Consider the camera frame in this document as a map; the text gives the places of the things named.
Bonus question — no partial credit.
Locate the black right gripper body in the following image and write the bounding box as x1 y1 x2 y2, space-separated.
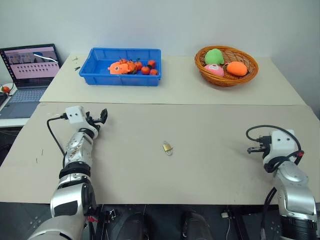
258 142 272 157

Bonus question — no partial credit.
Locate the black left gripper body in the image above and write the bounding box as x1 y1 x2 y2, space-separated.
85 111 104 131

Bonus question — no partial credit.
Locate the small brass padlock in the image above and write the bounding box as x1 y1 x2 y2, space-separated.
162 141 174 156

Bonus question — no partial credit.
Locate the blue plastic bin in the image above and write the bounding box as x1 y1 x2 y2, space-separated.
78 47 162 88

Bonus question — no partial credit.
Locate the orange plush fish toy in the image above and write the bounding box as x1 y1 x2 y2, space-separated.
107 62 131 75

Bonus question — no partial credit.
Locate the brown wicker basket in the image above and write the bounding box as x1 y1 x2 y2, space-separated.
194 45 259 87

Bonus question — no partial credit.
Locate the grey open laptop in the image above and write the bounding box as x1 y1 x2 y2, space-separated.
0 43 61 120

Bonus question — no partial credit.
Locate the orange plush fruit toy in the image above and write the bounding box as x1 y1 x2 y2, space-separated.
226 61 248 77

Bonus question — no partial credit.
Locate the pink plush toy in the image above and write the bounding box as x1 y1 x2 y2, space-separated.
203 63 225 77

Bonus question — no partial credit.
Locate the dark rounded shape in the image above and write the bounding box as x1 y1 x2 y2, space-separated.
117 212 151 240
181 211 213 240

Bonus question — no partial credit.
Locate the green plush toy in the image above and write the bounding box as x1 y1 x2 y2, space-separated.
204 48 225 65

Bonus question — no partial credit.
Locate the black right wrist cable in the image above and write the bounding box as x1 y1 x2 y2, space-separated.
245 124 305 173

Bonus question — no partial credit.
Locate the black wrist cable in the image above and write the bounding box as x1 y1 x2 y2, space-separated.
245 124 305 173
46 113 68 161

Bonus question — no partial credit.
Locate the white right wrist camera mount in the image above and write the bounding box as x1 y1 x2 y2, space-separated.
262 129 302 166

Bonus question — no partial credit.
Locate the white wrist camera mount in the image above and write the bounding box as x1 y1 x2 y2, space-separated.
64 105 99 137
262 129 302 166

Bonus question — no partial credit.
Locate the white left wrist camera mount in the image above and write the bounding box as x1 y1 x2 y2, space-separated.
64 105 99 137

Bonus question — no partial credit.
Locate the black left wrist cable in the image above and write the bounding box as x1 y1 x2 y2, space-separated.
46 113 68 161

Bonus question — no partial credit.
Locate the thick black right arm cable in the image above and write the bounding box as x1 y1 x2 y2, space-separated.
259 187 278 240

